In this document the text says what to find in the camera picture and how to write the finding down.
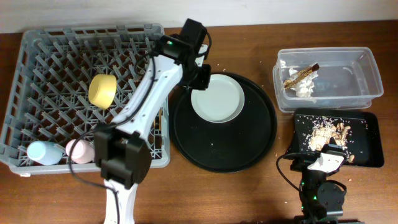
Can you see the food scraps with rice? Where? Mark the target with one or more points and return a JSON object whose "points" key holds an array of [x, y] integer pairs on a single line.
{"points": [[321, 130]]}

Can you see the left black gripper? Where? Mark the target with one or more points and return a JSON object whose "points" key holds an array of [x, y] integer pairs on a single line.
{"points": [[201, 81]]}

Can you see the black rectangular tray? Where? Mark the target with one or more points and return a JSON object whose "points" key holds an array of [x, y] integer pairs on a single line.
{"points": [[363, 140]]}

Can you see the light blue plastic cup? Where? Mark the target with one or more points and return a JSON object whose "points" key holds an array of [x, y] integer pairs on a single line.
{"points": [[44, 152]]}

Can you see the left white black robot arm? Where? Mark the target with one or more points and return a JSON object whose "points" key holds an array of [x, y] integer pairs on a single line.
{"points": [[121, 150]]}

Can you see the round black serving tray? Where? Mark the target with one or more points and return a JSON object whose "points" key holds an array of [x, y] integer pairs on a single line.
{"points": [[224, 147]]}

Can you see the yellow plastic bowl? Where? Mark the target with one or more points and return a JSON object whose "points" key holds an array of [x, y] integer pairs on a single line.
{"points": [[102, 90]]}

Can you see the white tissue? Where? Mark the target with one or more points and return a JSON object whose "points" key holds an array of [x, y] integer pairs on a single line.
{"points": [[304, 88]]}

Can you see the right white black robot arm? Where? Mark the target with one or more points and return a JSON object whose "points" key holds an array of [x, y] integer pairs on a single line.
{"points": [[322, 199]]}

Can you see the grey round plate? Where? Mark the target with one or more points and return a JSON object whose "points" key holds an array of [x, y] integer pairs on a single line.
{"points": [[221, 102]]}

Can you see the pink plastic cup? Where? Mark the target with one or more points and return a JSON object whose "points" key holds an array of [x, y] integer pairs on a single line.
{"points": [[83, 152]]}

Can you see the wooden chopstick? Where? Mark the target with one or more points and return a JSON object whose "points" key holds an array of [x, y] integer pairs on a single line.
{"points": [[159, 123]]}

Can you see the clear plastic waste bin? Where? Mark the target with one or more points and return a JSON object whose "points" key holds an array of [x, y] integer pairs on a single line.
{"points": [[348, 78]]}

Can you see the gold brown snack wrapper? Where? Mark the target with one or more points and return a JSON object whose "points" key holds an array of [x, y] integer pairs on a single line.
{"points": [[301, 75]]}

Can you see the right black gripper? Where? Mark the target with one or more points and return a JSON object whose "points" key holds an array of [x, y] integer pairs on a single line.
{"points": [[303, 160]]}

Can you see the grey plastic dishwasher rack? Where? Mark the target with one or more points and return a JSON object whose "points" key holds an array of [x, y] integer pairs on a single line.
{"points": [[45, 77]]}

